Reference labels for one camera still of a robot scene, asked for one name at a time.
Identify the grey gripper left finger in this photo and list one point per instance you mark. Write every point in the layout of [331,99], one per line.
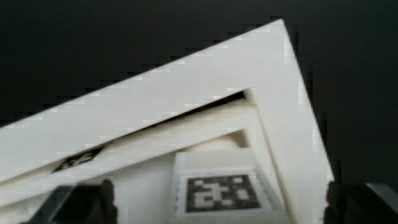
[79,205]

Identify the white square tabletop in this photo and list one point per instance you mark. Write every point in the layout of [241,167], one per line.
[59,154]

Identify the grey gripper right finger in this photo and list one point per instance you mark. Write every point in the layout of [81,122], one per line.
[361,204]

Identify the white table leg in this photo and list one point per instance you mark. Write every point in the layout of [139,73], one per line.
[219,190]

